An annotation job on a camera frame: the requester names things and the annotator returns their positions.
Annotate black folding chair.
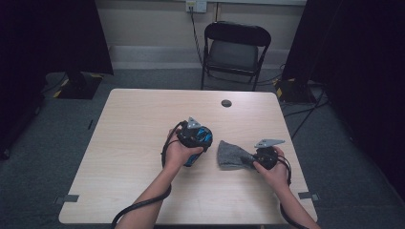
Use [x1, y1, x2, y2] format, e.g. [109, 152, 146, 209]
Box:
[200, 20, 272, 93]

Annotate grey terry cloth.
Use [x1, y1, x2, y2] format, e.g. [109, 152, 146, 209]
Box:
[217, 139, 257, 171]

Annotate blue and black toy car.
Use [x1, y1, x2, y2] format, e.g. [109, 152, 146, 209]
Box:
[183, 125, 214, 168]

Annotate black power cable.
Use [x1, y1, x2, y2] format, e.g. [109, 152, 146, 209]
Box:
[189, 8, 205, 66]

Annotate grey tape strip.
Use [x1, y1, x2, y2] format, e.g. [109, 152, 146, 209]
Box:
[53, 194, 80, 205]
[298, 191, 320, 202]

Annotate black floor cables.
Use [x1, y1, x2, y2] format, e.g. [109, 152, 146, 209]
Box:
[282, 87, 330, 141]

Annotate black stand base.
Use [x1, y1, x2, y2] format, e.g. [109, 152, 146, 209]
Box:
[56, 71, 103, 100]
[275, 77, 317, 104]

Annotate person's left hand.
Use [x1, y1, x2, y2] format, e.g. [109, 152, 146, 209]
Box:
[163, 127, 204, 173]

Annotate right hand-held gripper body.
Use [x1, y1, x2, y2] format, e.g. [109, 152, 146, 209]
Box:
[252, 138, 286, 171]

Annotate black curtain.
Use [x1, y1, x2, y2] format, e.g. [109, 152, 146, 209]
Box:
[0, 0, 115, 156]
[281, 0, 405, 201]

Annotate white wall socket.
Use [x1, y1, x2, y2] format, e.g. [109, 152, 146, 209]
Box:
[185, 0, 208, 13]

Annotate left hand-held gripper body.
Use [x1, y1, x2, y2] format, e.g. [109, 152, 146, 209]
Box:
[176, 116, 208, 149]

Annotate person's right hand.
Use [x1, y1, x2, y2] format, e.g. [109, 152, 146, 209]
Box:
[252, 146, 291, 192]

